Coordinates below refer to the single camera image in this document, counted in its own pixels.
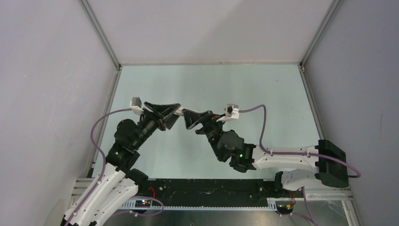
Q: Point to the white AC remote control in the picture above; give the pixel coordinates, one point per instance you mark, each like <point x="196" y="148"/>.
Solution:
<point x="182" y="111"/>

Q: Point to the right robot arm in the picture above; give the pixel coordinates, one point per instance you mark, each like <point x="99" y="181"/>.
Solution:
<point x="321" y="164"/>

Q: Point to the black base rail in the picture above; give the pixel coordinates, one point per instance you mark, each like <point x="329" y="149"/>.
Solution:
<point x="233" y="194"/>

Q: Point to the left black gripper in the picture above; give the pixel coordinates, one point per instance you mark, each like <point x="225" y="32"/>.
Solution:
<point x="163" y="114"/>

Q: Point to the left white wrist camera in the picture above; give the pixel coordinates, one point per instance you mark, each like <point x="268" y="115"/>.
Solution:
<point x="136" y="105"/>

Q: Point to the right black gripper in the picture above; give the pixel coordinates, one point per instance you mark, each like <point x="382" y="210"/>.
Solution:
<point x="191" y="117"/>

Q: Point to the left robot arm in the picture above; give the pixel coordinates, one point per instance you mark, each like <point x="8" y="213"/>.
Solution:
<point x="118" y="180"/>

